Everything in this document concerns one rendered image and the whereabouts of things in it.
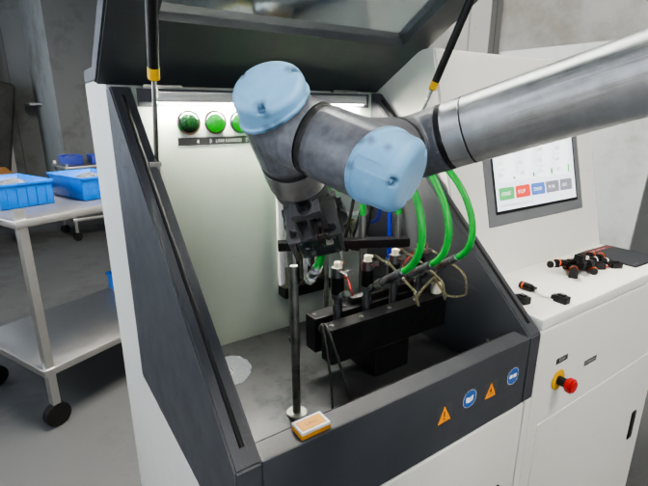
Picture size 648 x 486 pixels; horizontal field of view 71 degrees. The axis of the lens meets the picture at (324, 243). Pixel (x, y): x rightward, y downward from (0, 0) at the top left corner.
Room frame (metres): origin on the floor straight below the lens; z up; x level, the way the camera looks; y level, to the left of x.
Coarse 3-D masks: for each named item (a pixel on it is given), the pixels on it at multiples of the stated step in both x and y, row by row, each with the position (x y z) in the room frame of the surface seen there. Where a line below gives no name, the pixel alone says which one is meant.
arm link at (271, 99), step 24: (264, 72) 0.46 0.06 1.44; (288, 72) 0.46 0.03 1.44; (240, 96) 0.44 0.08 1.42; (264, 96) 0.44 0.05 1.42; (288, 96) 0.43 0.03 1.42; (312, 96) 0.47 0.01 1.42; (240, 120) 0.46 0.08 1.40; (264, 120) 0.43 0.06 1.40; (288, 120) 0.44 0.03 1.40; (264, 144) 0.46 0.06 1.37; (288, 144) 0.44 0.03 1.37; (264, 168) 0.50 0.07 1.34; (288, 168) 0.48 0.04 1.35
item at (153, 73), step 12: (156, 0) 0.72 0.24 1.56; (156, 12) 0.72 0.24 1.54; (156, 24) 0.73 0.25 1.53; (156, 36) 0.74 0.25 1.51; (156, 48) 0.74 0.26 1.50; (156, 60) 0.75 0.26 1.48; (156, 72) 0.75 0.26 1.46; (156, 84) 0.77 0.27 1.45; (156, 96) 0.78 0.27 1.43; (156, 108) 0.78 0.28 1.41; (156, 120) 0.79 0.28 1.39; (156, 132) 0.80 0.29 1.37; (156, 144) 0.81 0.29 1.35; (156, 156) 0.82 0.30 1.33
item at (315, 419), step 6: (318, 414) 0.58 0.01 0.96; (306, 420) 0.57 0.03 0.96; (312, 420) 0.57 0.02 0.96; (318, 420) 0.57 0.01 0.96; (324, 420) 0.57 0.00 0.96; (300, 426) 0.55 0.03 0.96; (306, 426) 0.55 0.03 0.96; (312, 426) 0.56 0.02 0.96; (324, 426) 0.56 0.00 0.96; (330, 426) 0.57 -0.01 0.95; (312, 432) 0.55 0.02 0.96; (318, 432) 0.56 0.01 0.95; (300, 438) 0.54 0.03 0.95; (306, 438) 0.54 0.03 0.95
